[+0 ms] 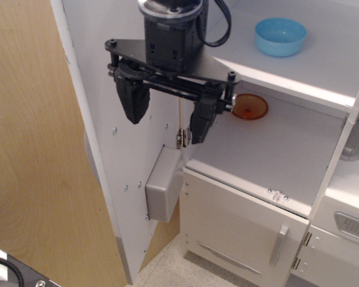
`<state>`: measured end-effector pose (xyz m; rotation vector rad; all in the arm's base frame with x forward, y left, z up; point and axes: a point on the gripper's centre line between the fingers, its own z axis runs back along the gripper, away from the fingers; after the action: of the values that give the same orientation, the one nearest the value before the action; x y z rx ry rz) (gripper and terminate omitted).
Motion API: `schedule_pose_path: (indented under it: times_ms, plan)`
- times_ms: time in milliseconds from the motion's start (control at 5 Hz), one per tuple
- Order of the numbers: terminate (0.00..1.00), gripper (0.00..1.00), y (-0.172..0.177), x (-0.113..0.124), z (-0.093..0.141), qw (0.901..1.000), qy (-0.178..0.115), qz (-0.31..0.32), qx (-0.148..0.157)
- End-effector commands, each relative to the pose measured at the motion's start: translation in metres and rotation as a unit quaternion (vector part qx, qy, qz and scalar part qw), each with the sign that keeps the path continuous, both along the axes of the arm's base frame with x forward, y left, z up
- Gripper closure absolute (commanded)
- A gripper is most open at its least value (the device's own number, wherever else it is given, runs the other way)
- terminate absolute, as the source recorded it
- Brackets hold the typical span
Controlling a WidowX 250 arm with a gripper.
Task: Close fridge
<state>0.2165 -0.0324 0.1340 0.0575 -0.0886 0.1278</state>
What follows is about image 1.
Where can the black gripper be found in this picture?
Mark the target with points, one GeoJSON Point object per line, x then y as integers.
{"type": "Point", "coordinates": [173, 59]}

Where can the white fridge door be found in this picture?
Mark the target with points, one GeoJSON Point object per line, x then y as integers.
{"type": "Point", "coordinates": [124, 153]}

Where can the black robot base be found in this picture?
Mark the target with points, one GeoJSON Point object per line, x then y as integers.
{"type": "Point", "coordinates": [15, 273]}

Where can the white toy fridge cabinet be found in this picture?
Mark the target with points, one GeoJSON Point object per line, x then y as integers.
{"type": "Point", "coordinates": [287, 156]}

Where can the silver door hinge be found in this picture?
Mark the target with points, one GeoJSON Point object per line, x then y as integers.
{"type": "Point", "coordinates": [183, 138]}

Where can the orange plastic plate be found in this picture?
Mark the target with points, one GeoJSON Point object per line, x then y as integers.
{"type": "Point", "coordinates": [250, 107]}

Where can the grey ice dispenser box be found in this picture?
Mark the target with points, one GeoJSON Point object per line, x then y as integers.
{"type": "Point", "coordinates": [164, 184]}

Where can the blue plastic bowl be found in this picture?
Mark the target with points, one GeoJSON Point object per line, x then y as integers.
{"type": "Point", "coordinates": [279, 37]}

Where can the brass oven hinge upper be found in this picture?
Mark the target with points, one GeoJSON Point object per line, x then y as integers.
{"type": "Point", "coordinates": [307, 238]}

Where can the brass oven hinge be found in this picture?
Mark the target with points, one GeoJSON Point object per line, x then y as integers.
{"type": "Point", "coordinates": [307, 238]}
{"type": "Point", "coordinates": [296, 263]}

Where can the brass oven hinge lower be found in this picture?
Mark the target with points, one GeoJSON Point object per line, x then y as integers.
{"type": "Point", "coordinates": [296, 263]}

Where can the white toy oven unit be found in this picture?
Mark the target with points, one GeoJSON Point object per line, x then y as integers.
{"type": "Point", "coordinates": [331, 257]}

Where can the silver lower door handle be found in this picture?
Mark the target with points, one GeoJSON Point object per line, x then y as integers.
{"type": "Point", "coordinates": [280, 239]}

